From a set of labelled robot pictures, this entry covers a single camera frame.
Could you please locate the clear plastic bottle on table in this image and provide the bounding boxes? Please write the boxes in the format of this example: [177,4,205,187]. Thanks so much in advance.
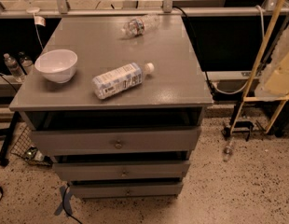
[121,14,160,38]

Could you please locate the white bowl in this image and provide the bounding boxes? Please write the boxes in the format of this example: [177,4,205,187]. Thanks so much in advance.
[34,49,77,83]

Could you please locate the bottle lying on floor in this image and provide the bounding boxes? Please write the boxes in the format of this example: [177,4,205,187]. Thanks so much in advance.
[223,138,235,162]

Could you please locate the water bottle on left shelf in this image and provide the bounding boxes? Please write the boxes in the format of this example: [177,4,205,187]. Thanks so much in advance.
[4,53,25,83]

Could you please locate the grey drawer cabinet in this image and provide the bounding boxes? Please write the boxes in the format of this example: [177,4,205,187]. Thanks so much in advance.
[10,15,213,187]

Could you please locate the top grey drawer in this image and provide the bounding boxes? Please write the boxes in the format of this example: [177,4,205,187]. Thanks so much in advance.
[30,127,201,156]

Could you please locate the grey drawer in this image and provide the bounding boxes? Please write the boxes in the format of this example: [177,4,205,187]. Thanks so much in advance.
[30,127,201,156]
[53,161,190,181]
[70,182,183,199]

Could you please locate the middle grey drawer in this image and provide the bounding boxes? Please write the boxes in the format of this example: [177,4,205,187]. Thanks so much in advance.
[53,161,190,181]

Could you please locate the bottom grey drawer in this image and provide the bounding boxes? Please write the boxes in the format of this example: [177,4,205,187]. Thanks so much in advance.
[70,182,183,199]

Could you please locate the black tripod leg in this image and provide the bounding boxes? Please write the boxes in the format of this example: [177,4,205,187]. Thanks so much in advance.
[0,112,20,167]

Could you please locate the white cable at right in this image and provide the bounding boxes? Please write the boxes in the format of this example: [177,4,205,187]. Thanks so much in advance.
[213,5,266,95]

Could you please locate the wire mesh basket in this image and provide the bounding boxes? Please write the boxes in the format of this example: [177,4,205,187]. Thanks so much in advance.
[11,126,52,166]

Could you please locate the black floor cable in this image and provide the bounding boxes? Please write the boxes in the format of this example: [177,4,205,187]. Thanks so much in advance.
[62,184,84,224]

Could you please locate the yellow wooden frame stand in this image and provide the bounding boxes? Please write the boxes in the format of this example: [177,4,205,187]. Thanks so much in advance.
[224,0,289,134]

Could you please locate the white lamp with tag cord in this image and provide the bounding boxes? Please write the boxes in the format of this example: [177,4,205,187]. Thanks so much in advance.
[22,0,46,49]

